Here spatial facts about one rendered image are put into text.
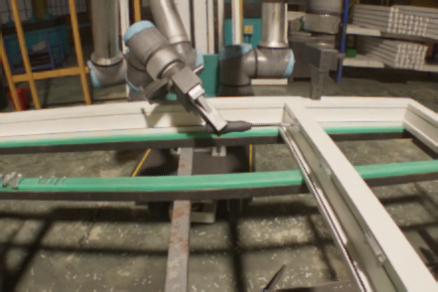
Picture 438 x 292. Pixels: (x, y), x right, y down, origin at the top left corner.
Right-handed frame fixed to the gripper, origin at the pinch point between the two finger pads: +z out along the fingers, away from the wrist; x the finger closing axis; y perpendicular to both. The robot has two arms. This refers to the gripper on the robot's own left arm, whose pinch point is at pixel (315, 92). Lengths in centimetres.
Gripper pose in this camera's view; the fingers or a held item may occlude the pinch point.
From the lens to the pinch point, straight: 81.6
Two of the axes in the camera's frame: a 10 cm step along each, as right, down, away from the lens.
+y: 10.0, -0.4, 0.3
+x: -0.5, -4.8, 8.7
